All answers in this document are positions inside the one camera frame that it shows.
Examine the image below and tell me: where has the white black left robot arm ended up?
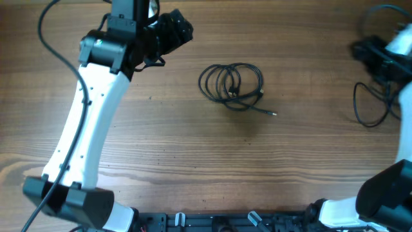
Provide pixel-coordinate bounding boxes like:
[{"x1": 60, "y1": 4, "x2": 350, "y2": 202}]
[{"x1": 23, "y1": 1, "x2": 193, "y2": 231}]

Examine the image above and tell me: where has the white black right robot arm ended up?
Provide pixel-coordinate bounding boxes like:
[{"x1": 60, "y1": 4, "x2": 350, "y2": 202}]
[{"x1": 294, "y1": 23, "x2": 411, "y2": 231}]

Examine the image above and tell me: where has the black cable with USB plug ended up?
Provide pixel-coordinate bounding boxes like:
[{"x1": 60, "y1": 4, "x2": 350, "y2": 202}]
[{"x1": 352, "y1": 81, "x2": 403, "y2": 128}]

